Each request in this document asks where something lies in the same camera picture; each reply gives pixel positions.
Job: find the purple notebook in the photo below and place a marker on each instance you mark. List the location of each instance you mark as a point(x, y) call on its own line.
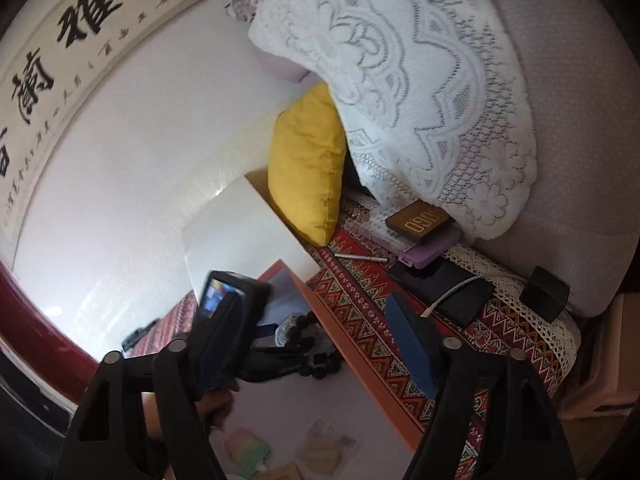
point(435, 244)

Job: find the person's hand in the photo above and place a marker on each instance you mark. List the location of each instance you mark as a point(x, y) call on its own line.
point(213, 410)

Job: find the red patterned tablecloth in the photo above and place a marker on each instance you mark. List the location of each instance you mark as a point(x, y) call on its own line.
point(351, 296)

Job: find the black charger cube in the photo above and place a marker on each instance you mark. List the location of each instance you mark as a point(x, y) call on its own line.
point(545, 294)

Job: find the sofa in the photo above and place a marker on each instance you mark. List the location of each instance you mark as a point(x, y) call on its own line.
point(581, 221)

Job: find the yellow cushion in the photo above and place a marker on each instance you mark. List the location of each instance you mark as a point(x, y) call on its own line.
point(306, 163)

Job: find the black pen at wall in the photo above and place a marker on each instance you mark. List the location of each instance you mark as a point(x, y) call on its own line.
point(133, 338)

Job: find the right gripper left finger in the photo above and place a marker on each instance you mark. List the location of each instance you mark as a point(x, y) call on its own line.
point(137, 419)

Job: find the white box lid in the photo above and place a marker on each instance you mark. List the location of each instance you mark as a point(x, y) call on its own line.
point(238, 231)

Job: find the white pen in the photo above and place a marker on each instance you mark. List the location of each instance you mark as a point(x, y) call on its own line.
point(361, 258)

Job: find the calligraphy scroll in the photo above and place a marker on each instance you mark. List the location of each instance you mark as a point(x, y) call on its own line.
point(62, 60)

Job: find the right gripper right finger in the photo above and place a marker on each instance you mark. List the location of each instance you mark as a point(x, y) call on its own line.
point(522, 436)

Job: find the wooden digital clock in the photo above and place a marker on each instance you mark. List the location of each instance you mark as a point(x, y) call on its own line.
point(416, 221)

